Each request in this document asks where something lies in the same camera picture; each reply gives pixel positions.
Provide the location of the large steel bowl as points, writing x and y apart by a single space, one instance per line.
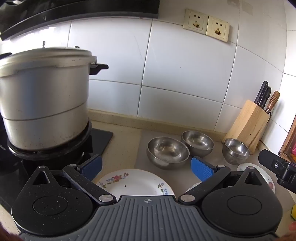
167 150

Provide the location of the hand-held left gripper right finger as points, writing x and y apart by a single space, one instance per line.
202 169

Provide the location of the white plate pink flowers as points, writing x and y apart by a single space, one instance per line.
263 178

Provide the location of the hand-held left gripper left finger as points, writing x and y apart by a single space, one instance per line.
93 165

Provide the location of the yellowed wall socket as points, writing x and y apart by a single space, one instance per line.
217 29

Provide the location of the aluminium pressure cooker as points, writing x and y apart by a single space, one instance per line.
44 104

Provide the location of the white plate multicolour flowers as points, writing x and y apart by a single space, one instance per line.
136 183

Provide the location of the small steel bowl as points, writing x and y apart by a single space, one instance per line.
235 150

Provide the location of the medium steel bowl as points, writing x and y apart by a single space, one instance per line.
197 141

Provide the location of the white wall socket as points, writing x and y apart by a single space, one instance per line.
195 22

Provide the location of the yellow green sponge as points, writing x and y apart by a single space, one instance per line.
293 212

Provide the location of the black range hood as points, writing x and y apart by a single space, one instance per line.
69 11

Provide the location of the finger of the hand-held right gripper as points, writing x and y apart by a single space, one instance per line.
268 158

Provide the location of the black gas stove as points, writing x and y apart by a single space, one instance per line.
101 139

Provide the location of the wooden knife block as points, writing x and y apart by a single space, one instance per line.
247 125

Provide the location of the black wok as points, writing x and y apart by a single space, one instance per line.
3 143

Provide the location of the pink plastic bag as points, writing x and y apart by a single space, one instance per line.
294 148

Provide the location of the wooden window frame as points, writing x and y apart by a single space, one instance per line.
288 139

